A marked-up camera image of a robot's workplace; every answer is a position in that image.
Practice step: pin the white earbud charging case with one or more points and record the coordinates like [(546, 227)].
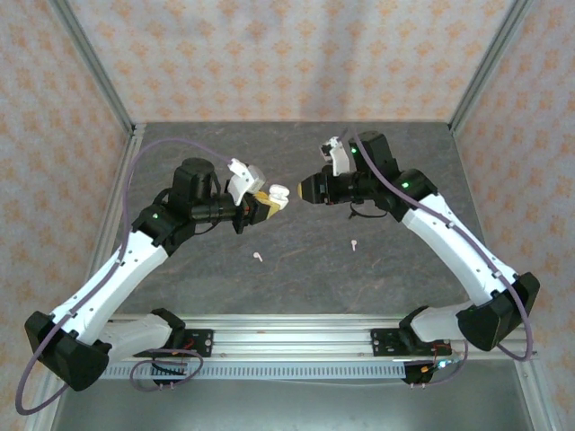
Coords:
[(278, 193)]

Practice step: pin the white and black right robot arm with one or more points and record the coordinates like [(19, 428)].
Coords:
[(453, 251)]

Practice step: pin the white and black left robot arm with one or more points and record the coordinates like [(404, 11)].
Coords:
[(96, 296)]

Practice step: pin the grey metal base panel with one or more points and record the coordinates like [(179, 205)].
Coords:
[(292, 408)]

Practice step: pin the small circuit board with LED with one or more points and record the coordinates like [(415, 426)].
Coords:
[(442, 364)]

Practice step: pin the aluminium side frame rail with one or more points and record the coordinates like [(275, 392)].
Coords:
[(532, 395), (135, 141)]

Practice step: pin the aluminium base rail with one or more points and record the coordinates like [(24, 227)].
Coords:
[(292, 336)]

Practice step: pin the aluminium upright frame post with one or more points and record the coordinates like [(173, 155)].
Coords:
[(93, 63), (489, 63)]

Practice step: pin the small black bracket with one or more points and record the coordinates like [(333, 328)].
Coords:
[(164, 384), (415, 379)]

